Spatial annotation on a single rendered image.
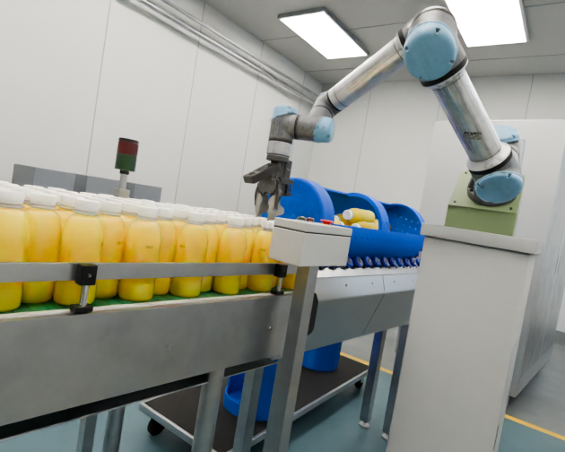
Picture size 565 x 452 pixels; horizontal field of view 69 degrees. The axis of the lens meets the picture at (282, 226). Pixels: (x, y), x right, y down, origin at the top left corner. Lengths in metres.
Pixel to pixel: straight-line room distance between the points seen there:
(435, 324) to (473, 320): 0.11
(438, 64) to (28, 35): 3.79
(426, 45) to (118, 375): 0.94
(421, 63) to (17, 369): 0.99
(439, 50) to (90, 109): 3.88
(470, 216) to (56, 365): 1.20
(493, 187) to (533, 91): 5.39
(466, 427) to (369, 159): 5.80
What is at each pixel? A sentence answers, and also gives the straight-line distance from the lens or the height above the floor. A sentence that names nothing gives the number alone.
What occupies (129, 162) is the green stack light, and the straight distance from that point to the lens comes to 1.39.
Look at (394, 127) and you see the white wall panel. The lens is 6.90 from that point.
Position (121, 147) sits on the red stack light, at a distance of 1.39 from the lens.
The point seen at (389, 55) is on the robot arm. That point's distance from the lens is 1.24.
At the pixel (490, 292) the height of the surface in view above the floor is 0.98.
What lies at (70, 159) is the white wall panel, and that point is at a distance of 4.46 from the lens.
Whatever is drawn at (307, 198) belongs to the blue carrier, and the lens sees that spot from 1.35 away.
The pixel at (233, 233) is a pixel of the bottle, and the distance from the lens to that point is 0.97.
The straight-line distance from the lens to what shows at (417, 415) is 1.49.
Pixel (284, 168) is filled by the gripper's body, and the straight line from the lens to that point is 1.29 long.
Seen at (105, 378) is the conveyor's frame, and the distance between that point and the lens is 0.84.
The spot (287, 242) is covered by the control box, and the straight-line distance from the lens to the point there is 0.95.
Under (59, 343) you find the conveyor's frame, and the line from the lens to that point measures 0.77.
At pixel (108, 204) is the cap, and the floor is 1.08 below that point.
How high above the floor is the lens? 1.13
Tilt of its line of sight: 3 degrees down
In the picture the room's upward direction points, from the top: 9 degrees clockwise
